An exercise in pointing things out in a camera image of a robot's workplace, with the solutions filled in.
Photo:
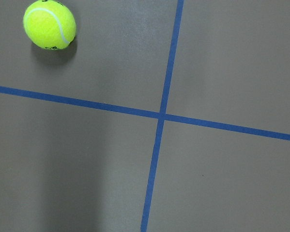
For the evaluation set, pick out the yellow tennis ball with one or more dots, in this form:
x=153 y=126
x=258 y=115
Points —
x=49 y=24

